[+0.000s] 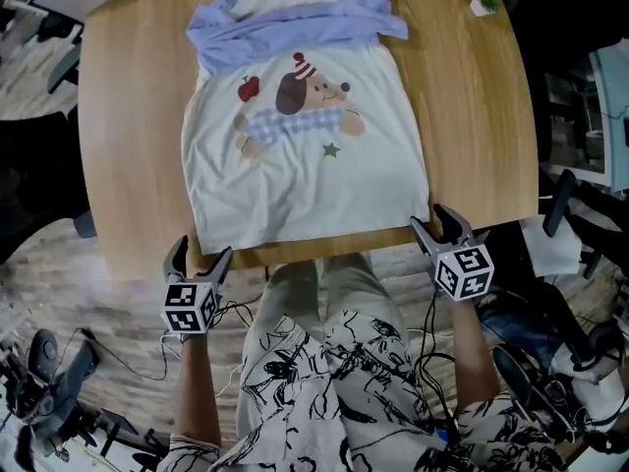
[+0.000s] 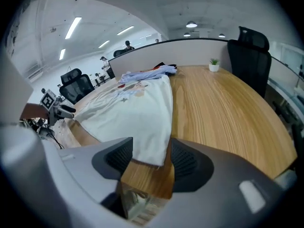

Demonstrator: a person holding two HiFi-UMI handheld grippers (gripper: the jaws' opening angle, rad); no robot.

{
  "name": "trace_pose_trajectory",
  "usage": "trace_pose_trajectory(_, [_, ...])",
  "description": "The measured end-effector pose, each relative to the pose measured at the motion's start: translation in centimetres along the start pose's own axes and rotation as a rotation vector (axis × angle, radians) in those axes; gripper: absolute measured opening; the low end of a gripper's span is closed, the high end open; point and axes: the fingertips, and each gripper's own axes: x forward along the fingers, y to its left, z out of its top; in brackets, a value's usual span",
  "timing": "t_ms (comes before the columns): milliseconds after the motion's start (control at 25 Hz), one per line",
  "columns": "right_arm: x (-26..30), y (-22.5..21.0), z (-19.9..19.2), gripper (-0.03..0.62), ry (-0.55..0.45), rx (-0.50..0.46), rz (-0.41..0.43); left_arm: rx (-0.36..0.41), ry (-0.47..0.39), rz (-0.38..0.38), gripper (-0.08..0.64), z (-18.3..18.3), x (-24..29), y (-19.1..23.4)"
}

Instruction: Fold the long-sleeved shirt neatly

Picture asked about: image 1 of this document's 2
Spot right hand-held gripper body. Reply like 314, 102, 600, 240
425, 232, 495, 304

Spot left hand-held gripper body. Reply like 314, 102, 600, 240
163, 271, 221, 336

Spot white blue raglan t-shirt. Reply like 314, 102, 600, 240
182, 0, 431, 255

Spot person's right forearm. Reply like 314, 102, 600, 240
449, 297, 502, 412

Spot person's left forearm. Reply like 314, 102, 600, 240
170, 331, 222, 449

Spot person's black-and-white patterned shirt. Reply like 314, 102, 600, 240
156, 310, 566, 472

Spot white cloth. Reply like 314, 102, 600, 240
520, 213, 584, 278

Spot person's beige trousers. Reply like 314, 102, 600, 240
250, 253, 404, 343

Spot light blue desk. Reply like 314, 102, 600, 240
587, 49, 629, 191

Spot small potted plant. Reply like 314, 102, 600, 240
469, 0, 503, 18

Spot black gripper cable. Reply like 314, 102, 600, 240
417, 287, 458, 437
159, 300, 257, 383

